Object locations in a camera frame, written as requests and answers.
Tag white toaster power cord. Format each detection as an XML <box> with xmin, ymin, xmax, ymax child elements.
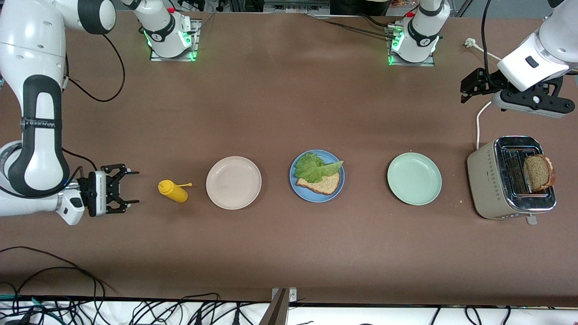
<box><xmin>465</xmin><ymin>38</ymin><xmax>511</xmax><ymax>150</ymax></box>

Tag tangled black floor cables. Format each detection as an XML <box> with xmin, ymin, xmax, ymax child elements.
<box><xmin>0</xmin><ymin>292</ymin><xmax>271</xmax><ymax>325</ymax></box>

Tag beige plate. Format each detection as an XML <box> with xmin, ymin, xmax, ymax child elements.
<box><xmin>206</xmin><ymin>156</ymin><xmax>262</xmax><ymax>210</ymax></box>

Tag aluminium table edge bracket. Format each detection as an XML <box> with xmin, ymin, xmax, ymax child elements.
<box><xmin>259</xmin><ymin>287</ymin><xmax>298</xmax><ymax>325</ymax></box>

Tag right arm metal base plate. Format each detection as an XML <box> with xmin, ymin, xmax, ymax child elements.
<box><xmin>150</xmin><ymin>19</ymin><xmax>200</xmax><ymax>62</ymax></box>

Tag green lettuce leaf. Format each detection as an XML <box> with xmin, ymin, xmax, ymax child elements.
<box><xmin>294</xmin><ymin>152</ymin><xmax>344</xmax><ymax>183</ymax></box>

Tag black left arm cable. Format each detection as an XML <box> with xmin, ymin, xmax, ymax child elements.
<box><xmin>480</xmin><ymin>0</ymin><xmax>493</xmax><ymax>86</ymax></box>

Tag black base supply cable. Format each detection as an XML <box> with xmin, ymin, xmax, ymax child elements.
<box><xmin>314</xmin><ymin>14</ymin><xmax>398</xmax><ymax>41</ymax></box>

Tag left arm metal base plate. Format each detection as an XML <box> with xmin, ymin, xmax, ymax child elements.
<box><xmin>387</xmin><ymin>25</ymin><xmax>436</xmax><ymax>67</ymax></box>

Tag person in dark clothes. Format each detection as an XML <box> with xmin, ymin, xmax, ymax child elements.
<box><xmin>330</xmin><ymin>0</ymin><xmax>389</xmax><ymax>14</ymax></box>

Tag grey metal box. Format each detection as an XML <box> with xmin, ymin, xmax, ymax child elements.
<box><xmin>263</xmin><ymin>0</ymin><xmax>330</xmax><ymax>14</ymax></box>

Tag pale green plate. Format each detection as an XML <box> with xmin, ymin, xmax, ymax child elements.
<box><xmin>387</xmin><ymin>152</ymin><xmax>443</xmax><ymax>206</ymax></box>

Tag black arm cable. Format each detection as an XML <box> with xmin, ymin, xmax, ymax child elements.
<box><xmin>480</xmin><ymin>0</ymin><xmax>493</xmax><ymax>86</ymax></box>
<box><xmin>59</xmin><ymin>32</ymin><xmax>126</xmax><ymax>183</ymax></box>

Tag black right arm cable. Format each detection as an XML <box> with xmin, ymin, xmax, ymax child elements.
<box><xmin>59</xmin><ymin>32</ymin><xmax>126</xmax><ymax>183</ymax></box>

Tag looped black loose cable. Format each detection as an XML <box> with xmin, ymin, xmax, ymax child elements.
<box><xmin>0</xmin><ymin>266</ymin><xmax>107</xmax><ymax>325</ymax></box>

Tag yellow mustard squeeze bottle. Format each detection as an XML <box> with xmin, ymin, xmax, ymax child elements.
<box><xmin>158</xmin><ymin>180</ymin><xmax>192</xmax><ymax>203</ymax></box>

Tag brown bread slice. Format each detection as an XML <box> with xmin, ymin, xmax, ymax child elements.
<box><xmin>523</xmin><ymin>154</ymin><xmax>556</xmax><ymax>191</ymax></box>
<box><xmin>296</xmin><ymin>171</ymin><xmax>341</xmax><ymax>195</ymax></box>

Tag blue plate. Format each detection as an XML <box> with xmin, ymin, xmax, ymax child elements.
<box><xmin>289</xmin><ymin>149</ymin><xmax>345</xmax><ymax>203</ymax></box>

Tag beige chrome toaster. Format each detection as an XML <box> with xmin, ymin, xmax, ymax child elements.
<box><xmin>467</xmin><ymin>135</ymin><xmax>557</xmax><ymax>225</ymax></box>

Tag black left camera bracket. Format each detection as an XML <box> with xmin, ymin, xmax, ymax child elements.
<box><xmin>499</xmin><ymin>76</ymin><xmax>575</xmax><ymax>113</ymax></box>

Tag long black loose cable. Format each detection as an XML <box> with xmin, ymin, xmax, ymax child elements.
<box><xmin>0</xmin><ymin>246</ymin><xmax>116</xmax><ymax>296</ymax></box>

